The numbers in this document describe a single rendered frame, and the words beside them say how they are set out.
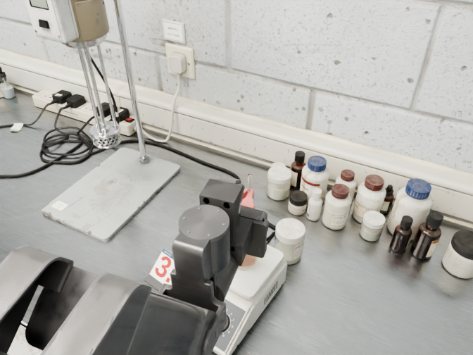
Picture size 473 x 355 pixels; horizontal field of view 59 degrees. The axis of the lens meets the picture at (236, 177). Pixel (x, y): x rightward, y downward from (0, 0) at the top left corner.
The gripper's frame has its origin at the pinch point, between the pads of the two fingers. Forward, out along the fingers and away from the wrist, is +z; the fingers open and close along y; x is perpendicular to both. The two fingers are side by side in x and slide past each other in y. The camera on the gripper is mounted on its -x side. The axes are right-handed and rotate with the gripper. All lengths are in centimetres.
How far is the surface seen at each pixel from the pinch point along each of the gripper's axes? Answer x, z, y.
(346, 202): 16.3, 23.4, -15.2
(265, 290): 18.4, -2.8, -4.5
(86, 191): 24, 16, 46
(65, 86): 17, 52, 77
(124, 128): 21, 42, 50
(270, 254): 16.0, 3.4, -3.6
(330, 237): 24.2, 20.0, -13.4
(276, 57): -4.9, 44.6, 7.0
